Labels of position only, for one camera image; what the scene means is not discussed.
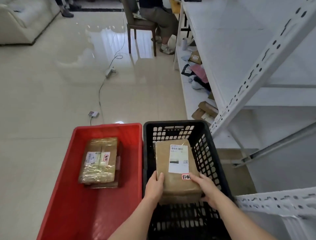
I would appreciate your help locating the red plastic crate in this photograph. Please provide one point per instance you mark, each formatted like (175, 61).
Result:
(69, 197)

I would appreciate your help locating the person's left hand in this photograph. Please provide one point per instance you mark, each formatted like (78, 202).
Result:
(154, 190)

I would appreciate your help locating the person's right forearm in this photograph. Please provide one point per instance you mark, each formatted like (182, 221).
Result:
(237, 220)

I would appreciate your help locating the brown wooden chair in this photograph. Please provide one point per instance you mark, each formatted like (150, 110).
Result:
(140, 24)

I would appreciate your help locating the white bottle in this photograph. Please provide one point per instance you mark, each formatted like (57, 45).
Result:
(184, 44)

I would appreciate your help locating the black plastic basket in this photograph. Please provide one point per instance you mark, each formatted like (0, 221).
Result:
(212, 158)

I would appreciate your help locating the parcels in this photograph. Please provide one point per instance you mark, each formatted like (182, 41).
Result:
(206, 108)

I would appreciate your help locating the cardboard box white label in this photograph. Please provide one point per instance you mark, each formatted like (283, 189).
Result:
(195, 58)

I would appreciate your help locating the white power strip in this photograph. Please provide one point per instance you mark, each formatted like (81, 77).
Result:
(110, 72)

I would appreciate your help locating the person's left forearm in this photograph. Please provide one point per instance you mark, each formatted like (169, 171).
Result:
(135, 222)

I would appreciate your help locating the yellow table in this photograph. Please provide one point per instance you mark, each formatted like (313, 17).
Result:
(174, 5)

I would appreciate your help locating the tape-wrapped parcel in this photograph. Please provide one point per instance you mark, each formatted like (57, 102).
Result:
(98, 170)

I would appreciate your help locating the person's right hand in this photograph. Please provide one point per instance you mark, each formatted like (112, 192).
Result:
(209, 192)

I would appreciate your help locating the pile of plastic mailer bags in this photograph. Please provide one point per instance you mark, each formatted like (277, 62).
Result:
(197, 85)

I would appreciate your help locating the white plastic bag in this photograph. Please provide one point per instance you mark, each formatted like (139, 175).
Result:
(172, 40)

